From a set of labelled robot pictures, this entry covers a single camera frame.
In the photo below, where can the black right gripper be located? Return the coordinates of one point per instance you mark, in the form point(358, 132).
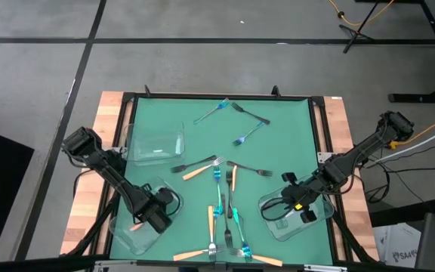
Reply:
point(302, 194)

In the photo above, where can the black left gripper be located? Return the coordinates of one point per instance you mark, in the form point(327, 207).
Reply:
point(145, 209)

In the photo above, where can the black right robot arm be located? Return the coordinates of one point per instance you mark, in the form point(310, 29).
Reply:
point(357, 155)

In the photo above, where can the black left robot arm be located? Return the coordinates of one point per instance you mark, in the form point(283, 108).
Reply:
point(108, 170)

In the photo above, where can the clear plastic bin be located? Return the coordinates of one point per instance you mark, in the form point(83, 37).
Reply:
point(317, 215)
point(138, 245)
point(153, 143)

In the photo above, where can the white mounting plate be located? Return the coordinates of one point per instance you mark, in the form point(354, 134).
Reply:
point(322, 157)

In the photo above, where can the green table mat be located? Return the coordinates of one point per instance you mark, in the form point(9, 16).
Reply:
point(285, 143)

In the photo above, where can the white printed cardboard box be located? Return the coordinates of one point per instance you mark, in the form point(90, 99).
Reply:
point(395, 245)

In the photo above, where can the black tripod stand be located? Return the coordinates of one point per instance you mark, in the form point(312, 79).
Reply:
point(357, 33)

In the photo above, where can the black table frame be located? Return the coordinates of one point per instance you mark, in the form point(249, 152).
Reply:
point(202, 96)

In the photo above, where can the black desk leg frame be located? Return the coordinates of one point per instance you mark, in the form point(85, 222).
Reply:
point(421, 98)

